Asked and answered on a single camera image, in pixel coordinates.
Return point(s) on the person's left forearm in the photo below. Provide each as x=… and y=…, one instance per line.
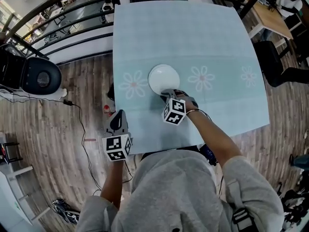
x=113, y=185

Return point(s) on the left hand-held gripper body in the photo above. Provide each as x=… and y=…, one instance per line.
x=117, y=145

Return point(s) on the black equipment pile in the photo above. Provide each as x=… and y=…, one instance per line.
x=293, y=202

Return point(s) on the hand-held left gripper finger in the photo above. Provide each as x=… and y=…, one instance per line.
x=124, y=122
x=111, y=126

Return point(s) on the small red floor object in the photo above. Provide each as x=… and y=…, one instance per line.
x=106, y=108

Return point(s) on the black stool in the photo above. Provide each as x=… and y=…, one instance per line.
x=13, y=151

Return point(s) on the light blue flowered tablecloth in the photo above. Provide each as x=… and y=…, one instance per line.
x=188, y=37

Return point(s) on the black round appliance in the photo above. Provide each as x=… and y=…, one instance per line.
x=42, y=77

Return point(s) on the black metal railing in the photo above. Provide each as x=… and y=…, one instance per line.
x=72, y=11

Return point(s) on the pair of black shoes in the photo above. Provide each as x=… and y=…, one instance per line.
x=66, y=211

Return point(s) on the person's right forearm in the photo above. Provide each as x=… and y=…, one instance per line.
x=212, y=136

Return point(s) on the black power adapter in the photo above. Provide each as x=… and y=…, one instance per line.
x=67, y=102

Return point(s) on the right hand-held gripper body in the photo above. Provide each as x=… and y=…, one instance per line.
x=174, y=110

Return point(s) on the black box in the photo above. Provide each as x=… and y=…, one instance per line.
x=10, y=69

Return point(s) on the black waist device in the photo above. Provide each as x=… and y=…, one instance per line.
x=208, y=153

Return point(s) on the white rack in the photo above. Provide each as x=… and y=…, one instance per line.
x=14, y=187

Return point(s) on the wooden side table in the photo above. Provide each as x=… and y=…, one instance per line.
x=270, y=20

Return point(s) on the grey hooded sweatshirt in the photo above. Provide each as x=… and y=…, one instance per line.
x=178, y=192

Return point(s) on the black office chair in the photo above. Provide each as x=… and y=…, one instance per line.
x=270, y=59

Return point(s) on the white plate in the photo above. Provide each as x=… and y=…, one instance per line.
x=163, y=65
x=164, y=80

